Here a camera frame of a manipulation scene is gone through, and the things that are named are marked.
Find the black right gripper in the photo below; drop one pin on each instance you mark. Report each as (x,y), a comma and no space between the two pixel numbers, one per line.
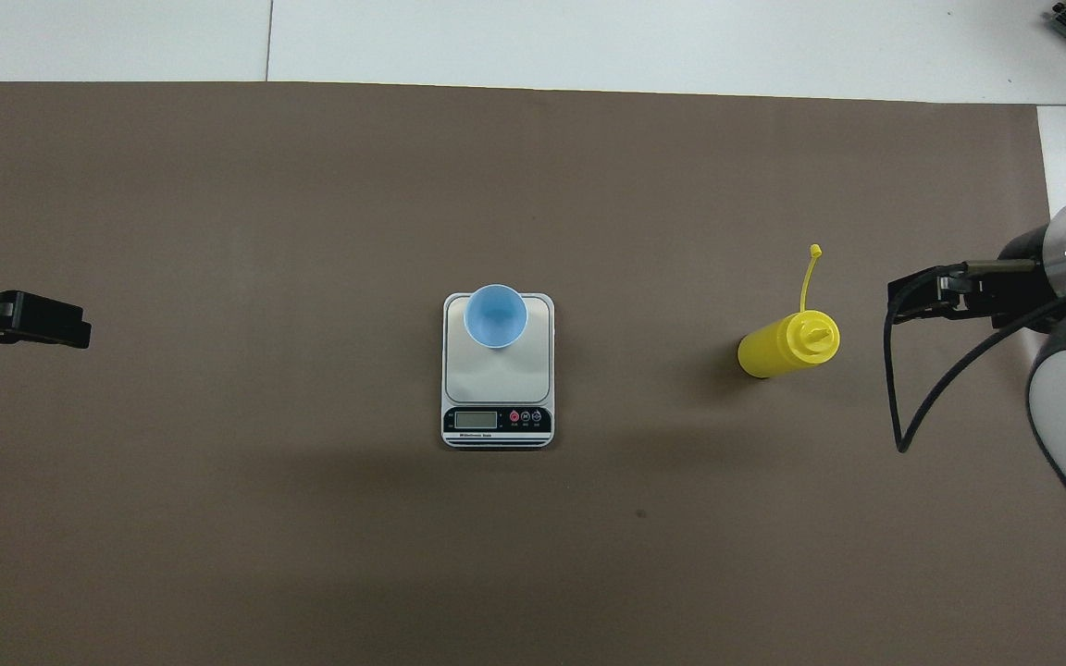
(1023,287)

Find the brown paper table mat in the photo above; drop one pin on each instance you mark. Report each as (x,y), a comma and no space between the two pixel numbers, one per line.
(311,555)

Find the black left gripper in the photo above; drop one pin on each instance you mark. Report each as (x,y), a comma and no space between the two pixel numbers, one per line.
(1,314)

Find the yellow squeeze bottle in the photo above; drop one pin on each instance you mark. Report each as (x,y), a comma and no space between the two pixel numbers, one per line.
(778,350)

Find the silver digital kitchen scale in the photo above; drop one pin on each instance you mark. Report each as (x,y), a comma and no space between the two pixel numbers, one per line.
(496,388)

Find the light blue plastic cup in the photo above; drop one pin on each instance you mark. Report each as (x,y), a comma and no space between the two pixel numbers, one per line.
(496,314)

